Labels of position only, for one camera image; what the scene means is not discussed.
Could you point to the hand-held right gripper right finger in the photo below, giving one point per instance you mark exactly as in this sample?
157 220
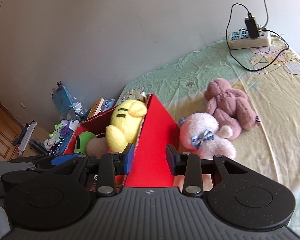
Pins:
171 160

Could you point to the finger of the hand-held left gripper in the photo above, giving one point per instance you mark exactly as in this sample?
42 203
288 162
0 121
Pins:
65 159

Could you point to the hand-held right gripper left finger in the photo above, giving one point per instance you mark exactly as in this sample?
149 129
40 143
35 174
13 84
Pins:
128 158

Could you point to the red cardboard box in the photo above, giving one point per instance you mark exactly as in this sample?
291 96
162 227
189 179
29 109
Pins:
155 140

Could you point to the green plush toy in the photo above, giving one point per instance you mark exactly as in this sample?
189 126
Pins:
86 137

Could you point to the yellow tiger plush toy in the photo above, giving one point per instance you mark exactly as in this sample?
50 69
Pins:
125 127

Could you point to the purple plush bear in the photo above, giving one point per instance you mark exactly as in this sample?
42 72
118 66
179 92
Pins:
227 100

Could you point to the small black white toy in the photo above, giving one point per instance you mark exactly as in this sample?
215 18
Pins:
49 144

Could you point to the black cylindrical object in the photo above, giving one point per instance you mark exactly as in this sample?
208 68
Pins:
38 146

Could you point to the purple toy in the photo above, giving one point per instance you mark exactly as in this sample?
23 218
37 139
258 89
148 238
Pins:
66 130

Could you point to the small green frog toy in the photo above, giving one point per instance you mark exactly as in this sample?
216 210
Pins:
55 131

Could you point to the wooden cabinet door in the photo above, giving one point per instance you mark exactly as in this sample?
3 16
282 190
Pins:
2 135

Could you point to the white papers bundle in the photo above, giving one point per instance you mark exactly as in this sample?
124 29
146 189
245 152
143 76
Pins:
27 137

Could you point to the upright smartphone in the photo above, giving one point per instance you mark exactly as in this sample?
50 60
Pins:
73 114

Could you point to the clear plastic bag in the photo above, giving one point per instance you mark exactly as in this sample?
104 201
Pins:
78 108

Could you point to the blue booklet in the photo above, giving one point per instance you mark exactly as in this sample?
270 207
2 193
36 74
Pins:
108 103

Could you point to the yellow book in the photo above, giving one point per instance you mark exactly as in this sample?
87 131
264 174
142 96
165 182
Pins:
95 108

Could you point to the blue bag with clips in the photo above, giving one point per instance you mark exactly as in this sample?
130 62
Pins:
62 100

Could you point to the white power strip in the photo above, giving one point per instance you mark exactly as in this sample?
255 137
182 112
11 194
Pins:
240 44

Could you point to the black charger adapter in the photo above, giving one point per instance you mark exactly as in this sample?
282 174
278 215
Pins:
252 27

